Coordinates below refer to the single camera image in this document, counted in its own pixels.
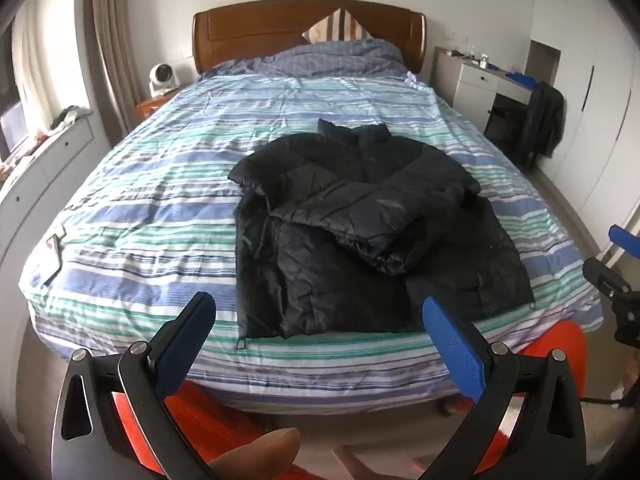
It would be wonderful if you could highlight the black puffer jacket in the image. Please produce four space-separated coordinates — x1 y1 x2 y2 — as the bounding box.
229 120 534 339

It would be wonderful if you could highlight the person's left hand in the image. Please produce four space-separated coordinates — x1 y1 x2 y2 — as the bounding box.
208 428 302 480

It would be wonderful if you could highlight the white wardrobe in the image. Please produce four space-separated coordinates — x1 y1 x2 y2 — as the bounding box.
530 0 639 257

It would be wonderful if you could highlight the dark jacket on chair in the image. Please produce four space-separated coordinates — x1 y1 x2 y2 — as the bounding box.
516 81 565 169

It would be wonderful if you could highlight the white window-side cabinet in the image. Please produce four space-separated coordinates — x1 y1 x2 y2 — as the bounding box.
1 116 110 322

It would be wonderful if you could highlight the white desk with drawers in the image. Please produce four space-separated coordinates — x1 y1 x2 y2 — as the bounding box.
430 47 532 132

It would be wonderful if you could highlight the wooden nightstand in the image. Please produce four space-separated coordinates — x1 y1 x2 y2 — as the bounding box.
136 88 180 122

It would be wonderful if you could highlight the small white fan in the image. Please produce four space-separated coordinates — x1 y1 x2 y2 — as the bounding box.
149 63 175 96

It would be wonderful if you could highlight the beige curtain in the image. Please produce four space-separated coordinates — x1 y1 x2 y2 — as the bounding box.
85 0 144 146

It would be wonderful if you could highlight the blue checked pillow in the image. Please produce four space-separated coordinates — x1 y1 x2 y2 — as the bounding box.
198 38 409 80

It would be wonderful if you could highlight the wooden headboard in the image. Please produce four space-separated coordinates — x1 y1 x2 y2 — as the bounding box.
192 0 427 74

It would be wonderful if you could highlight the striped brown white pillow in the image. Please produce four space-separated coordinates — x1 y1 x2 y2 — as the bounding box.
302 9 372 44

